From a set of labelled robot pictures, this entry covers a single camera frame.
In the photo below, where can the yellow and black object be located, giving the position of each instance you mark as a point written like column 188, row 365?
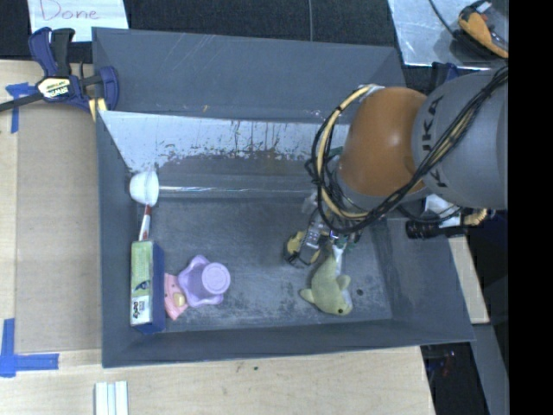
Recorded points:
column 294, row 247

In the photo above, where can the green plush dolphin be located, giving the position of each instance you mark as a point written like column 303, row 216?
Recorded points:
column 328, row 288

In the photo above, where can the grey metal bin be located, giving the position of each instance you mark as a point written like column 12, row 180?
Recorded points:
column 259, row 249

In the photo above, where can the purple flower-shaped cup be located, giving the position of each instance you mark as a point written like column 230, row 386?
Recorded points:
column 207, row 281

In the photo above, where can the pink toy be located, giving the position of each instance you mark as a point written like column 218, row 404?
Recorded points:
column 173, row 298

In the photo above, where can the red and white stick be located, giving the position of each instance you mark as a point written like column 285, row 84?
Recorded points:
column 145, row 225

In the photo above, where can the green and blue box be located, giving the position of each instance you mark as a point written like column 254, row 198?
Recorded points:
column 142, row 283

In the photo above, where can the pale wood board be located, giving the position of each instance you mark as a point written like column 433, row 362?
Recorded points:
column 56, row 231

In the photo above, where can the black cylinder on white bracket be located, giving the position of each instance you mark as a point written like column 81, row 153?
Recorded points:
column 425, row 230

